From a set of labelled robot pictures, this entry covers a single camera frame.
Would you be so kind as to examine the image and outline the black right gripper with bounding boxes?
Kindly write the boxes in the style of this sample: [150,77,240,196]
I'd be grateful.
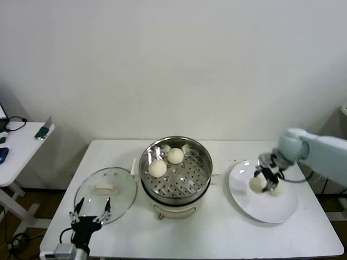
[253,165,286,193]

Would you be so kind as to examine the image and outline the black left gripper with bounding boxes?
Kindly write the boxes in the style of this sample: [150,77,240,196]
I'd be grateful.
[69,197,111,249]

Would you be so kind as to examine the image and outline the white steamed baozi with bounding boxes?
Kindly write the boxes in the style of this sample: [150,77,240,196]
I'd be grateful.
[148,159,167,178]
[167,147,185,165]
[249,175,268,194]
[269,181,288,197]

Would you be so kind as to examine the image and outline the round glass pot lid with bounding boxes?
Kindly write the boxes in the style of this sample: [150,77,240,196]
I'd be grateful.
[74,167,138,223]

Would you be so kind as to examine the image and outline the stainless steel steamer basket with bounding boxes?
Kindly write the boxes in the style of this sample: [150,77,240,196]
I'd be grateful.
[139,136,214,204]

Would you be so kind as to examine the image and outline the large white plate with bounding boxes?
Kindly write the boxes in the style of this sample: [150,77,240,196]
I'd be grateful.
[228,160,298,224]

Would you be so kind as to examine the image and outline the white side table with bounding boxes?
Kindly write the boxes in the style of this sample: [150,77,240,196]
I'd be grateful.
[0,121,56,231]

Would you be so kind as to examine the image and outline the open laptop computer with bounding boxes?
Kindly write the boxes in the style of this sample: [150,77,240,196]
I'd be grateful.
[0,102,9,131]

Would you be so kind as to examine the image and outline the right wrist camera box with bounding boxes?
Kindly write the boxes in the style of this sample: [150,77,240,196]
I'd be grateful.
[257,152,279,168]

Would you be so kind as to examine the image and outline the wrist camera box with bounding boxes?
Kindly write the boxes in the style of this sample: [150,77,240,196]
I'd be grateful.
[53,244,76,259]
[257,152,279,168]

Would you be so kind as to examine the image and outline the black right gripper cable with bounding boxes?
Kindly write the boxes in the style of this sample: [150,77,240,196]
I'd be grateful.
[281,169,315,184]

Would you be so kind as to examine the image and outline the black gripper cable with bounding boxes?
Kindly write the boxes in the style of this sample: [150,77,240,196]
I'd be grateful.
[281,169,315,184]
[59,227,74,248]

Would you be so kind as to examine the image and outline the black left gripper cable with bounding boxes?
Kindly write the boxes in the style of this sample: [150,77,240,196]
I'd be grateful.
[59,227,74,248]

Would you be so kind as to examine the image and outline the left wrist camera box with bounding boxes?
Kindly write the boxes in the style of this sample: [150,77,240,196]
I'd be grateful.
[53,244,76,259]

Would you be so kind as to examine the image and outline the coiled black floor cables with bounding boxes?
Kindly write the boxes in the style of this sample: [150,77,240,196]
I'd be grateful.
[8,232,44,251]

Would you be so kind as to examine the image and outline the white metal floor frame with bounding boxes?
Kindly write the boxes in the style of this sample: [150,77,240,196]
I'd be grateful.
[325,193,347,222]

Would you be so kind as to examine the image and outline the green handled metal scraper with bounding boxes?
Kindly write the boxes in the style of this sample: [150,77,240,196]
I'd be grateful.
[34,116,54,141]

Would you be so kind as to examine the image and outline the black cable on desk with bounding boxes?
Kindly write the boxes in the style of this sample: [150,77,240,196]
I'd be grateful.
[4,115,28,133]

